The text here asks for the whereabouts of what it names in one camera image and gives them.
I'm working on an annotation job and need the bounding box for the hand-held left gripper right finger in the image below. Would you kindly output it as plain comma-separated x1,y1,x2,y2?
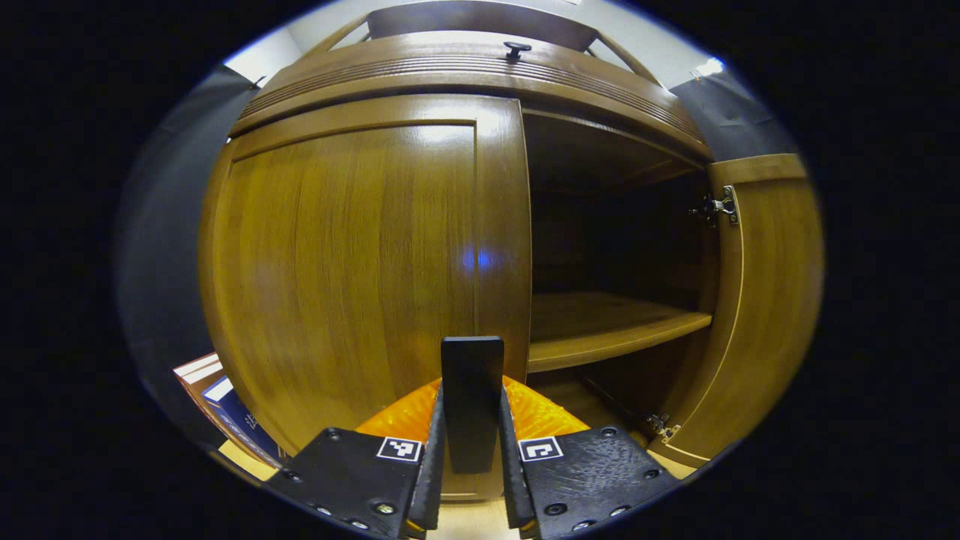
499,375,680,540

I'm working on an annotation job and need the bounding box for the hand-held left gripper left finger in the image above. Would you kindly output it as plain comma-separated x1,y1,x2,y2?
262,379,449,539

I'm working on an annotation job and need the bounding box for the wooden shoe cabinet door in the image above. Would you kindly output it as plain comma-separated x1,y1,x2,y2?
649,154,824,470
199,94,533,503

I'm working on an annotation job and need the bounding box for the wooden double-door shoe cabinet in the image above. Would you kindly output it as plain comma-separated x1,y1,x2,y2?
196,0,826,503

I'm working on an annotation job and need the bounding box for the wooden cabinet inner shelf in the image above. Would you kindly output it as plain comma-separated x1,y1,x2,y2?
527,291,713,374

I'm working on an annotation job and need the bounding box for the wooden cabinet drawer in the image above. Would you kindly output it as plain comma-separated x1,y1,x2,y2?
229,30,713,162

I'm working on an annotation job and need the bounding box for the blue and white book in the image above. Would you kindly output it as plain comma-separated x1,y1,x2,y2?
201,375,287,468

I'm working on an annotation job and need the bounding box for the brown book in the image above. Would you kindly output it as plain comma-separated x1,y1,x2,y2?
172,351,230,425

